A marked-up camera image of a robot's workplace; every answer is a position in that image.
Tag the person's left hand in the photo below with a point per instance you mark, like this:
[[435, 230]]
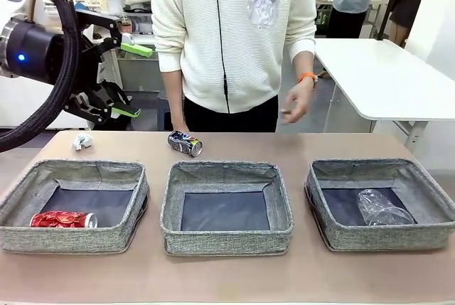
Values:
[[300, 102]]

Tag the person's right forearm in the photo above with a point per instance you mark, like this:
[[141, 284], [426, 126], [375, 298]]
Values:
[[174, 95]]

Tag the person's left forearm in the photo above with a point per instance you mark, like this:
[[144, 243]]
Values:
[[304, 63]]

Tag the grey fabric basket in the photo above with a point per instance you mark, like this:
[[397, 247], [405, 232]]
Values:
[[53, 239], [227, 242], [384, 237]]

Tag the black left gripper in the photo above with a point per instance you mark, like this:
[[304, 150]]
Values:
[[35, 52]]

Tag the crushed blue Pepsi can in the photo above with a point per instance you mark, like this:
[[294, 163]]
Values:
[[183, 143]]

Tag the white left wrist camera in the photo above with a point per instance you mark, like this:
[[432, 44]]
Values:
[[21, 8]]

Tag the orange wrist watch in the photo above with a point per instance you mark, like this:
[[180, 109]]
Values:
[[306, 77]]

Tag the white paper cup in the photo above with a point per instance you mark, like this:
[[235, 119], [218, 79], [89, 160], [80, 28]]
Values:
[[115, 3]]

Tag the person's right hand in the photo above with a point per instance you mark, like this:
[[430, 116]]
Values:
[[179, 125]]

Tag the cup with dark drink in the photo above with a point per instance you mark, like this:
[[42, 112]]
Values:
[[127, 25]]

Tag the crumpled white paper ball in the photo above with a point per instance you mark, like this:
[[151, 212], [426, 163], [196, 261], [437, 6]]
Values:
[[82, 142]]

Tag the crushed red drink can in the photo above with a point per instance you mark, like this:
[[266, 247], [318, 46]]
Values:
[[60, 219]]

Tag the white desk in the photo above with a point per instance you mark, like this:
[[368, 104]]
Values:
[[140, 36]]

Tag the person in white sweater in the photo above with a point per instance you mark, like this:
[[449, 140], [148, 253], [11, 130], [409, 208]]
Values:
[[199, 35]]

